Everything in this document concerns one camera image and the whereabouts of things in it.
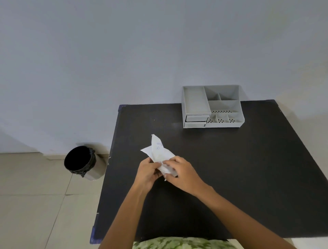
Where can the person's right hand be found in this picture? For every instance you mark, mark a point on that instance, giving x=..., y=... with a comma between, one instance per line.
x=185, y=176

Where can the person's left hand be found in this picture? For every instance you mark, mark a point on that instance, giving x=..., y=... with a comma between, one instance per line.
x=145, y=174

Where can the grey plastic desk organizer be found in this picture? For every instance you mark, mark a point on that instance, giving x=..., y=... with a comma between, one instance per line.
x=212, y=106

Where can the person's right thumb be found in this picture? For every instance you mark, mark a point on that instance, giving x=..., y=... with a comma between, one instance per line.
x=171, y=162

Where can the grey waste bin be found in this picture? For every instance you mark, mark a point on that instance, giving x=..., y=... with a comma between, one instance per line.
x=85, y=164

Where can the white paper packet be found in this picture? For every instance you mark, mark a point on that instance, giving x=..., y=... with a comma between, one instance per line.
x=158, y=154

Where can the black bin liner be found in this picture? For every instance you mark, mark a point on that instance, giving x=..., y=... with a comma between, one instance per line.
x=79, y=160

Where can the green patterned clothing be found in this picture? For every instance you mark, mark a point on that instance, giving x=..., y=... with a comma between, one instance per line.
x=183, y=243

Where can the person's right forearm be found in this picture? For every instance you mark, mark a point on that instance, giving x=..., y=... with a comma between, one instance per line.
x=238, y=220

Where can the person's left fingers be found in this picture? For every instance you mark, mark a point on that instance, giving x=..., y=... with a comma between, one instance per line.
x=156, y=170

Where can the person's left forearm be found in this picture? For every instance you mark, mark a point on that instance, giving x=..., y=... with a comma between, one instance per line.
x=123, y=218

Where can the black table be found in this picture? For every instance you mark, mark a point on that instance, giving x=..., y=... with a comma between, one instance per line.
x=212, y=169

